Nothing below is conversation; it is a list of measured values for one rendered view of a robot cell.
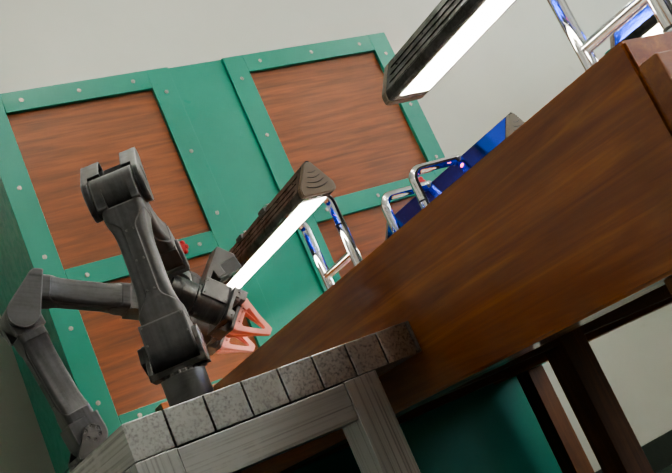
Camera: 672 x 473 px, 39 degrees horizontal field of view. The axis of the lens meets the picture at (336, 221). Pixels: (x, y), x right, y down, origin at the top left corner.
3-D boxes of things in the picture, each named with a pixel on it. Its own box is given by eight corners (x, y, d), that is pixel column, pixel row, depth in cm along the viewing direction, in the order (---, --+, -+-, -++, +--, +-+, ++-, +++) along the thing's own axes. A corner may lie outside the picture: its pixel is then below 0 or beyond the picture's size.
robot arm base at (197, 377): (182, 383, 138) (138, 398, 134) (229, 341, 122) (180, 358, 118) (202, 434, 136) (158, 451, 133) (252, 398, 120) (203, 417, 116)
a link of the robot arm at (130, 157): (138, 263, 168) (69, 150, 145) (185, 243, 169) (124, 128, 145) (154, 315, 161) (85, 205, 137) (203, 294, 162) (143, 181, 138)
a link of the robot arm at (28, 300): (149, 296, 202) (1, 282, 188) (163, 281, 195) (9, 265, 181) (149, 351, 196) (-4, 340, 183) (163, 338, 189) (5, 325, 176)
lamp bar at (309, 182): (303, 196, 183) (289, 164, 184) (207, 302, 234) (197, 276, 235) (337, 188, 187) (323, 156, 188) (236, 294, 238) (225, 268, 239)
